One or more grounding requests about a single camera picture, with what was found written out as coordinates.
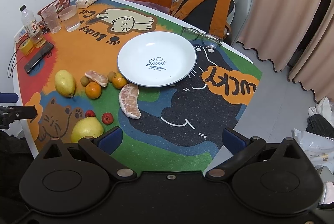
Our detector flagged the orange mandarin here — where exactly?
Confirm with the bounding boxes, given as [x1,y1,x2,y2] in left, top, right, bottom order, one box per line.
[111,73,127,89]
[85,82,102,100]

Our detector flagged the orange and black backpack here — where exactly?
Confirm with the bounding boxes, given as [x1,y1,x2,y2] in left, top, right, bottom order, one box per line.
[169,0,235,39]

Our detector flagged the large peeled pomelo segment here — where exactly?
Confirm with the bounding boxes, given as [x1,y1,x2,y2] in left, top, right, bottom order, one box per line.
[118,83,141,120]

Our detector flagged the red small fruit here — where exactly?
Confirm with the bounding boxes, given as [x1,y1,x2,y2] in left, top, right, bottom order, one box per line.
[85,110,96,118]
[101,112,114,125]

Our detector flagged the red plastic basket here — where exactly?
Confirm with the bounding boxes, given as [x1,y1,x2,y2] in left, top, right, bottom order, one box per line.
[37,0,70,16]

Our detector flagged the frosted plastic cup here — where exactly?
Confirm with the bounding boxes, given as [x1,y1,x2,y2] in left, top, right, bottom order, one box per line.
[58,5,80,32]

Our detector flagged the clear textured drinking glass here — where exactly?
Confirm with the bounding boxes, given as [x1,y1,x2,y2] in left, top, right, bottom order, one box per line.
[41,6,61,34]

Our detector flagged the white plastic bags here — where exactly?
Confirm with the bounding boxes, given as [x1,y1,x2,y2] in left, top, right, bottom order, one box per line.
[293,97,333,209]

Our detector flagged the colourful cat table mat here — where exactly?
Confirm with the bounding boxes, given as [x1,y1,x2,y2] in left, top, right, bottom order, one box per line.
[13,0,262,171]

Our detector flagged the smaller yellow pear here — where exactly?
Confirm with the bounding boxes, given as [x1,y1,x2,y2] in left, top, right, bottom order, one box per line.
[54,70,76,98]

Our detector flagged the white round plate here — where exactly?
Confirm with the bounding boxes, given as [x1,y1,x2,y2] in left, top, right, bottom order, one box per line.
[117,31,196,87]

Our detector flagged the large yellow-green pear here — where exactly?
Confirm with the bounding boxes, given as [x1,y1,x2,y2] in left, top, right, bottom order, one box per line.
[71,117,104,143]

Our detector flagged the beige curtain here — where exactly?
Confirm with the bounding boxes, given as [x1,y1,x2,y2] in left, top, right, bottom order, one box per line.
[240,0,333,100]

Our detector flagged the black smartphone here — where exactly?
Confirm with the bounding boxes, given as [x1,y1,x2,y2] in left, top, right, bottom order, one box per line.
[24,42,54,74]

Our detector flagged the plastic drink bottle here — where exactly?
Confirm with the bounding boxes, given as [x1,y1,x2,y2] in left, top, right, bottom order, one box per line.
[20,5,46,48]

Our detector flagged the dark-framed eyeglasses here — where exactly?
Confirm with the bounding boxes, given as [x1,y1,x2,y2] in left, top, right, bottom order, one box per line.
[181,27,221,49]

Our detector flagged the yellow tape roll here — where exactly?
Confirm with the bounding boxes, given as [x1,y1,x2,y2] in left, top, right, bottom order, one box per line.
[19,38,34,56]

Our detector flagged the black cable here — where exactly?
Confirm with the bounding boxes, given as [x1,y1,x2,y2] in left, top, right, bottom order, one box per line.
[7,40,27,77]

